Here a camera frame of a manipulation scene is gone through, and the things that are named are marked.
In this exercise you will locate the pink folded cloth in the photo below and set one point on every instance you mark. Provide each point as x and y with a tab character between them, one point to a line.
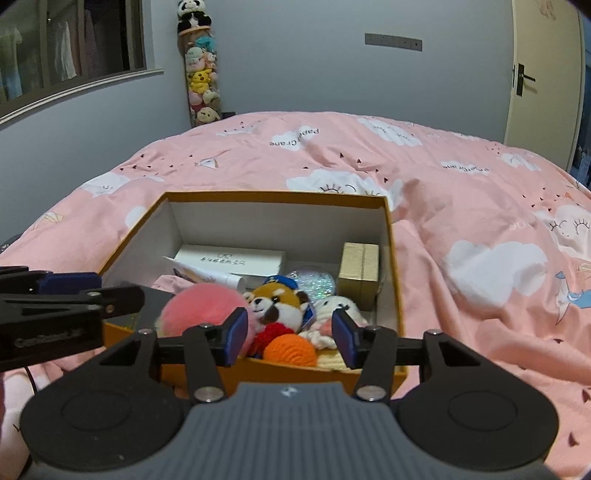
171	284

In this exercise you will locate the gold gift box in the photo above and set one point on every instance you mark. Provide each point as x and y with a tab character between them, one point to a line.
359	274

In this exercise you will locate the dark grey small box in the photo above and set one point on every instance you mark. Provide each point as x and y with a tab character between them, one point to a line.
154	302

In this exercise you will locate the white cream tube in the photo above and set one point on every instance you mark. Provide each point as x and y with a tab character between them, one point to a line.
200	275

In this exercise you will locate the hanging plush toy column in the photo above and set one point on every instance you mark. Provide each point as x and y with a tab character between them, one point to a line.
201	76

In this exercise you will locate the red crochet ball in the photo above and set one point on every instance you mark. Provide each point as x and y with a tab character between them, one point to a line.
265	337

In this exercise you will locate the long white box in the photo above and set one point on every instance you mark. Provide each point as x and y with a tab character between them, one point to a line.
237	261

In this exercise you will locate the panda plush toy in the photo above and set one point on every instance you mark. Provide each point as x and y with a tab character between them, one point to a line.
191	14

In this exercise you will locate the glittery round compact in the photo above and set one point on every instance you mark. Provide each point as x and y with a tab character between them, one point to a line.
317	284

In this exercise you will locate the cream room door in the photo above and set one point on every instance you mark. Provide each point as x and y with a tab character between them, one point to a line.
549	41

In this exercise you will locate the red panda captain plush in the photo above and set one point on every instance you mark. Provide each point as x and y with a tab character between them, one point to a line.
279	300

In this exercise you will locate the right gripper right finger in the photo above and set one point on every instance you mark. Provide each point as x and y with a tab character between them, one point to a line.
358	345

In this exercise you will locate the pink fluffy peach plush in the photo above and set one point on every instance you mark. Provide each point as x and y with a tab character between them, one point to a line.
202	303

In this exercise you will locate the black door handle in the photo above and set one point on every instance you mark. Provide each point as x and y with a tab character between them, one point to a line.
523	82

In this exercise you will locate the pink cloud print duvet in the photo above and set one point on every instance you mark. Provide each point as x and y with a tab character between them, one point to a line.
492	242

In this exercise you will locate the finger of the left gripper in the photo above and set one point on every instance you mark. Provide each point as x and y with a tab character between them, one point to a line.
117	301
22	280

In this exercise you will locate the window with frame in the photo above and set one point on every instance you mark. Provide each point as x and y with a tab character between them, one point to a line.
50	48

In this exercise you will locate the orange crochet ball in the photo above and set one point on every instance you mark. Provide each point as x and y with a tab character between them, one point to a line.
291	350

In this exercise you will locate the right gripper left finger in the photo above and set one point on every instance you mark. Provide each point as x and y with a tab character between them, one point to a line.
219	345

